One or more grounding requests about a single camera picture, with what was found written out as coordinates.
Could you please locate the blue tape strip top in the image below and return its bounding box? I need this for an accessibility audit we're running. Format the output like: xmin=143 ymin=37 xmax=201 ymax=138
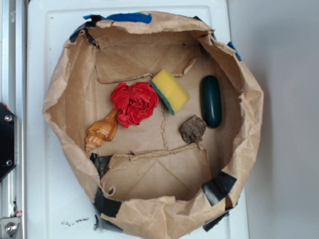
xmin=83 ymin=12 xmax=152 ymax=23

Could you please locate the black tape strip right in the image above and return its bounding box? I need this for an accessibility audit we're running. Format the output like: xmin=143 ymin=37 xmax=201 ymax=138
xmin=202 ymin=171 xmax=237 ymax=207

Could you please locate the orange spiral seashell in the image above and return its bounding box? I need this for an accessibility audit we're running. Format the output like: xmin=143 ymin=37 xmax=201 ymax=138
xmin=85 ymin=109 xmax=118 ymax=152

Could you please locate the brown rough rock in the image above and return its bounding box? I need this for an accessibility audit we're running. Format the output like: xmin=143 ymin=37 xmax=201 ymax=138
xmin=179 ymin=115 xmax=207 ymax=143

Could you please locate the metal corner bracket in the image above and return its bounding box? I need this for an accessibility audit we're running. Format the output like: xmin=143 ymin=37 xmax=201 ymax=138
xmin=0 ymin=217 xmax=20 ymax=239

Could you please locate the dark green oblong capsule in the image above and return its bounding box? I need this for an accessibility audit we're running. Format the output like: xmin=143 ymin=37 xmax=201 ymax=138
xmin=200 ymin=75 xmax=222 ymax=128

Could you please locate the yellow and green sponge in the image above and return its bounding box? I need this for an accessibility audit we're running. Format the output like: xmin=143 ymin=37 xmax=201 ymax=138
xmin=151 ymin=69 xmax=190 ymax=116

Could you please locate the aluminium frame rail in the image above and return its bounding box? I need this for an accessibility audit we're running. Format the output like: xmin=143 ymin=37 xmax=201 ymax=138
xmin=0 ymin=0 xmax=28 ymax=239

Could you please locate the black tape strip bottom left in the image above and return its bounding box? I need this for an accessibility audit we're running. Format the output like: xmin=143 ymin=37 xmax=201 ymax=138
xmin=94 ymin=188 xmax=123 ymax=218

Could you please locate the crumpled red plastic wrap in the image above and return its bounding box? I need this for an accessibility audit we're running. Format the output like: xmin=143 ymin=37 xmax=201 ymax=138
xmin=111 ymin=82 xmax=159 ymax=128

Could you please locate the blue tape strip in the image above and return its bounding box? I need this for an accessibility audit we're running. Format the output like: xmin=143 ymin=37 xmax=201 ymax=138
xmin=83 ymin=12 xmax=152 ymax=23
xmin=227 ymin=41 xmax=242 ymax=61

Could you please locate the black tape strip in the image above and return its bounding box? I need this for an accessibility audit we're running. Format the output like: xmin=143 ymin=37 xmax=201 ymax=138
xmin=94 ymin=188 xmax=123 ymax=218
xmin=202 ymin=171 xmax=237 ymax=207

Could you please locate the brown paper bag tray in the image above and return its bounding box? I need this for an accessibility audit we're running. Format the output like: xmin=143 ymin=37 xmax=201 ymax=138
xmin=44 ymin=11 xmax=264 ymax=239

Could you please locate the blue tape strip right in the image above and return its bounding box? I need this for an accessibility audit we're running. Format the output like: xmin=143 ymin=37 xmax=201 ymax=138
xmin=227 ymin=41 xmax=242 ymax=61

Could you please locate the black mounting plate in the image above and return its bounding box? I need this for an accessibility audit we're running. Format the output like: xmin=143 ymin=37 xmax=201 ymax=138
xmin=0 ymin=103 xmax=17 ymax=182

